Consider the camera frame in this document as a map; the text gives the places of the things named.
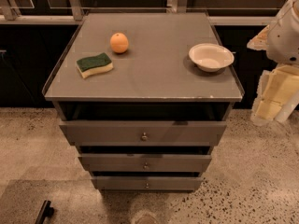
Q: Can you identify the orange fruit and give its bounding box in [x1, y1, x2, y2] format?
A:
[110, 33, 129, 53]

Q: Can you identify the grey drawer cabinet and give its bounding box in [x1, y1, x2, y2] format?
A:
[43, 13, 243, 179]

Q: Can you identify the grey middle drawer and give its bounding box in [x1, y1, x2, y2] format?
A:
[78, 154, 211, 172]

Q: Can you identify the black object on floor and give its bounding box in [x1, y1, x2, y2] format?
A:
[35, 200, 54, 224]

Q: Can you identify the metal window railing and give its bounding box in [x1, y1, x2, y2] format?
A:
[0, 0, 281, 25]

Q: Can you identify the grey bottom drawer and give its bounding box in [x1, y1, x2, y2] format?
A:
[92, 176, 203, 191]

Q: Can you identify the green and yellow sponge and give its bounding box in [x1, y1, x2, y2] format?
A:
[77, 52, 114, 78]

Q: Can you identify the round robot base foot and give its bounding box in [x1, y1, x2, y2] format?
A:
[131, 213, 159, 224]

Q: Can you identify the grey top drawer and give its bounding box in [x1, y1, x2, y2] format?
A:
[60, 120, 226, 147]

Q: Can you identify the grey drawer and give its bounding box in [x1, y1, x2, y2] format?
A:
[92, 176, 203, 191]
[60, 120, 226, 147]
[78, 154, 211, 172]

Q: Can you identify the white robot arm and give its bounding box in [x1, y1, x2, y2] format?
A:
[247, 0, 299, 126]

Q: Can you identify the white bowl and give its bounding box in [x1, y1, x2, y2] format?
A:
[189, 43, 235, 73]

